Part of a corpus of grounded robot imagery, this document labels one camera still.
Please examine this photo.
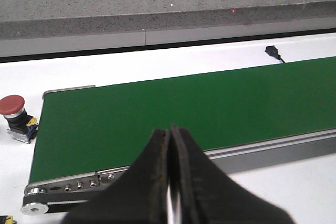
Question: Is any red mushroom push button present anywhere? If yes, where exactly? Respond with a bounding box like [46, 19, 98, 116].
[1, 95, 38, 144]

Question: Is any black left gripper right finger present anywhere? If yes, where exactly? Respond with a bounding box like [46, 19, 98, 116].
[170, 125, 294, 223]

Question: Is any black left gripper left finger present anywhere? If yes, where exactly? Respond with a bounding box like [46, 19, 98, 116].
[62, 129, 170, 223]

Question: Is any black cable connector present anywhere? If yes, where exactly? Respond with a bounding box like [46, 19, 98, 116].
[265, 45, 285, 63]

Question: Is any aluminium conveyor frame rail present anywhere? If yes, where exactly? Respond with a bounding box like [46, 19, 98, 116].
[20, 84, 336, 216]

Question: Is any yellow mushroom push button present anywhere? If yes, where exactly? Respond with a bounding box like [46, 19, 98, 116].
[0, 215, 17, 224]

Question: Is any grey stone counter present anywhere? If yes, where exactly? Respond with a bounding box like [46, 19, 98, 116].
[1, 0, 335, 57]

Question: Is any green conveyor belt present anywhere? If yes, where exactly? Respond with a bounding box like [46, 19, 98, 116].
[29, 57, 335, 183]

